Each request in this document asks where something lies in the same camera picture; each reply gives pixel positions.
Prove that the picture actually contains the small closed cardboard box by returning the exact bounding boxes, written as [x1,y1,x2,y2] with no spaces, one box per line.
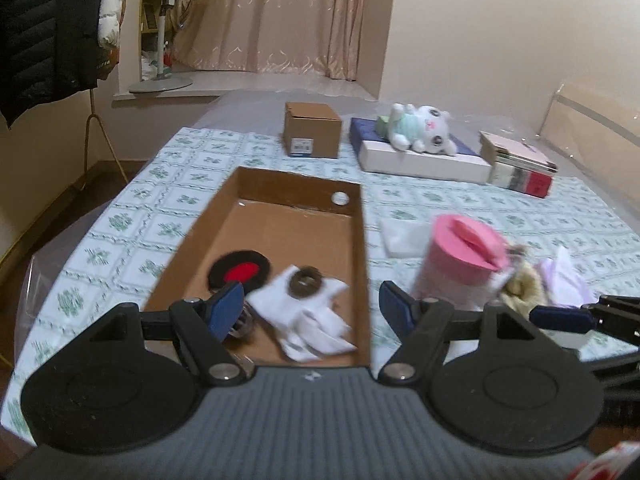
[282,102,342,159]

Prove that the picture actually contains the white puffer jacket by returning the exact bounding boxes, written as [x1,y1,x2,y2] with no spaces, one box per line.
[98,0,126,50]

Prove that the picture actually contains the floor fan stand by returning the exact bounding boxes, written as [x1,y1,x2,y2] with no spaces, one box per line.
[129,0,192,94]

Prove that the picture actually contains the stack of books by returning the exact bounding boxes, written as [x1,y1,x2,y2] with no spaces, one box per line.
[480,131,558,198]

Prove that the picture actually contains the white flat box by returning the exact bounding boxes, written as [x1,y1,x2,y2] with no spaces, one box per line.
[354,139,490,184]

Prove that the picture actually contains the blue flat box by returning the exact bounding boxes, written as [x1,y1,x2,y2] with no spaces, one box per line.
[348,116,478,158]

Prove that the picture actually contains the white bunny plush toy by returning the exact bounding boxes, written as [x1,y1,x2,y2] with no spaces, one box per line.
[386,103,458,156]

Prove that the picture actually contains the black puffer jacket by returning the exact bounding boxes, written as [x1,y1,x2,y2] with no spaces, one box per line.
[1,0,102,126]

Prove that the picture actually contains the clear plastic bag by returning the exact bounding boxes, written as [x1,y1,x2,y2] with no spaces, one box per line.
[380,218,431,259]

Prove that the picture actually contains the white cloth socks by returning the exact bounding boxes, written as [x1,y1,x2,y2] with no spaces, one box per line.
[245,266,357,363]

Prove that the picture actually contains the cream fluffy plush hat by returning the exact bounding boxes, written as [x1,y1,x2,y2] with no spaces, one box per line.
[499,245,547,318]

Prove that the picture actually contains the purple velvet scrunchie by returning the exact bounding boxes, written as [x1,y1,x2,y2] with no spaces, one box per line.
[288,266,323,299]

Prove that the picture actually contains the open cardboard tray box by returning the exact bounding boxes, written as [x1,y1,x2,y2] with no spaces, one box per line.
[144,167,371,366]

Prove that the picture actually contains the black red round pad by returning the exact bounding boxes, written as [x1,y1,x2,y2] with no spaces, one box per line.
[207,250,271,294]

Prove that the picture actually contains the bookshelf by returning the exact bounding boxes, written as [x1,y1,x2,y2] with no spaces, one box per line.
[139,0,163,63]

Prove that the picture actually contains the beige curtain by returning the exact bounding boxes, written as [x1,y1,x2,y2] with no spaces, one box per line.
[171,0,364,80]

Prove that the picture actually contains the pink lidded tumbler cup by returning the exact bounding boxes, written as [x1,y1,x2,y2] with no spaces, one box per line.
[411,214,510,311]

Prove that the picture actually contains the floral green tablecloth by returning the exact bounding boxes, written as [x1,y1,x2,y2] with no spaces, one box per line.
[1,128,639,441]

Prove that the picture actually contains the brass coat rack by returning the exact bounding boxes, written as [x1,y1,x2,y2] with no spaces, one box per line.
[81,86,132,191]

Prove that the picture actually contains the purple tissue pack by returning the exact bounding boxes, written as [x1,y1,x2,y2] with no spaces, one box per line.
[535,246,597,309]

